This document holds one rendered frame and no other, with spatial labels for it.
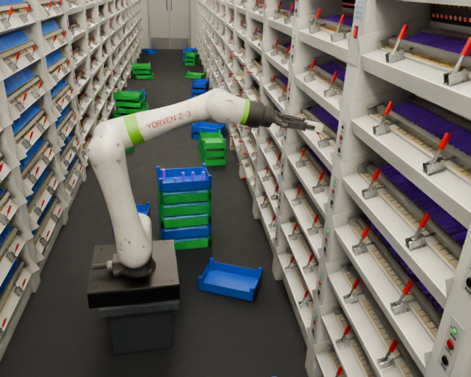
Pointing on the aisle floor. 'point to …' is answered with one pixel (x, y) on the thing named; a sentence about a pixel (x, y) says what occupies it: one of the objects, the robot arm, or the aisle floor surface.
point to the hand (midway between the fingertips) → (313, 126)
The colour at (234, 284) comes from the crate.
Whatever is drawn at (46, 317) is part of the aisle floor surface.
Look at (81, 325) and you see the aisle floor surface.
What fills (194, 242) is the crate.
